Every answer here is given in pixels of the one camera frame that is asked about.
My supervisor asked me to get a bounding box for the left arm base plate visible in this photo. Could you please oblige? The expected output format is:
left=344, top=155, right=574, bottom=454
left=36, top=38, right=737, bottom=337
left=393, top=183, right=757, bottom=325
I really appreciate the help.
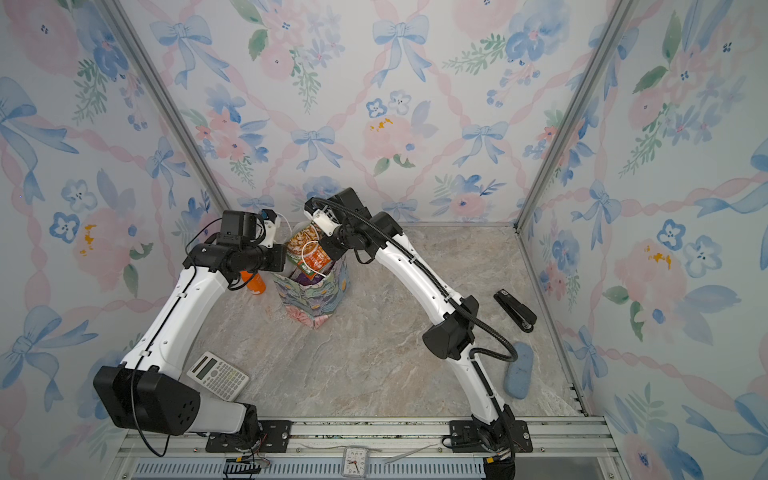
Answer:
left=205, top=420, right=293, bottom=454

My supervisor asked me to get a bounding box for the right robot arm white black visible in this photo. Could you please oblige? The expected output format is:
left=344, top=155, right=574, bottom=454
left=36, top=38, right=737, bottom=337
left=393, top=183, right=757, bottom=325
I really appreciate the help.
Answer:
left=304, top=188, right=522, bottom=479

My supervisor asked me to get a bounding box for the small white clock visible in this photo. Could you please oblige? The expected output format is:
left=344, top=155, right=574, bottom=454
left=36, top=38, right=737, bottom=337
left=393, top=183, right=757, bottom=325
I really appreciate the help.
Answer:
left=341, top=446, right=369, bottom=479

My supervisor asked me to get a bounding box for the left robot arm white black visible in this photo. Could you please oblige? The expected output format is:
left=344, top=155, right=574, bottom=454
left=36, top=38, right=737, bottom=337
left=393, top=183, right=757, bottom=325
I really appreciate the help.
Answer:
left=93, top=240, right=286, bottom=451

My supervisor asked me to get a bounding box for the floral paper gift bag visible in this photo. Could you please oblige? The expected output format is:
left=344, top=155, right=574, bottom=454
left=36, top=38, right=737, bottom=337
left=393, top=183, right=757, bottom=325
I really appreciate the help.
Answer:
left=273, top=222, right=350, bottom=330

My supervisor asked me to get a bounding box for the aluminium frame rail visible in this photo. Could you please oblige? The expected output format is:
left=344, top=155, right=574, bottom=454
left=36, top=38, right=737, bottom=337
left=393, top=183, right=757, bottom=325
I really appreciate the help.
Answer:
left=106, top=417, right=629, bottom=479

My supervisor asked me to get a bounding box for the white calculator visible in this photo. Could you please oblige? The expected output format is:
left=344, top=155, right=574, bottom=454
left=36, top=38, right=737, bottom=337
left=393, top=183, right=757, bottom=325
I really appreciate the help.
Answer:
left=187, top=351, right=250, bottom=402

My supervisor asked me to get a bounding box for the orange green noodle packet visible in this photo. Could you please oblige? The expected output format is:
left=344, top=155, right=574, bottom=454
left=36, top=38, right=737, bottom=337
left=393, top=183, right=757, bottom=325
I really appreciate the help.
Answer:
left=287, top=223, right=334, bottom=280

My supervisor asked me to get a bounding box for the black corrugated cable conduit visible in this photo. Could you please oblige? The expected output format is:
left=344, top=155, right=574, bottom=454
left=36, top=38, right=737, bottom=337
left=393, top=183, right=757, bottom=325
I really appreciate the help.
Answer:
left=307, top=197, right=519, bottom=364

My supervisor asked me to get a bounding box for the orange bottle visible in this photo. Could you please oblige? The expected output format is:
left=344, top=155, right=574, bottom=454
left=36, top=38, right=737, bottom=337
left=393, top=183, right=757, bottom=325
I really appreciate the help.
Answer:
left=241, top=271, right=266, bottom=295

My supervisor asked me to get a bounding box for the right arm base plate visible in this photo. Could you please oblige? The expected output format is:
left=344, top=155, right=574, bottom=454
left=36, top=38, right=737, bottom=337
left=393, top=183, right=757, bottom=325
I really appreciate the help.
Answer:
left=443, top=419, right=534, bottom=454

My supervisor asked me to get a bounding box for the black stapler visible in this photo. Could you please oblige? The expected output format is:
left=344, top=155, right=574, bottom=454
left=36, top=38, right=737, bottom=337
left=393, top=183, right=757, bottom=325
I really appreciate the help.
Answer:
left=493, top=289, right=538, bottom=333

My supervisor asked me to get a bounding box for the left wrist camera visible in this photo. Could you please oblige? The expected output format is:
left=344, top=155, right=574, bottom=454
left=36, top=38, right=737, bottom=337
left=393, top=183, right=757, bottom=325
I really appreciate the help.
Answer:
left=217, top=209, right=280, bottom=248

